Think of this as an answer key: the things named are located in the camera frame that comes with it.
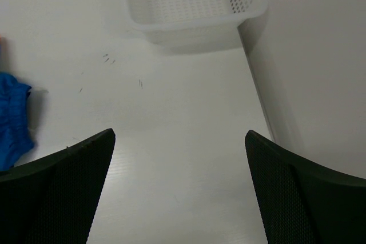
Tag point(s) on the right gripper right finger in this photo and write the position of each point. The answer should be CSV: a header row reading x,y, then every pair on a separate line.
x,y
301,201

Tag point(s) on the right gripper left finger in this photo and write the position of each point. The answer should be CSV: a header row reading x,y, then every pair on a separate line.
x,y
54,199

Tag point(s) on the rainbow striped shorts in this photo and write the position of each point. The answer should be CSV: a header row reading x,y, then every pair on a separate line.
x,y
15,137

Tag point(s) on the white plastic basket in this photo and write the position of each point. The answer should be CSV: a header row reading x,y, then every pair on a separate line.
x,y
191,26

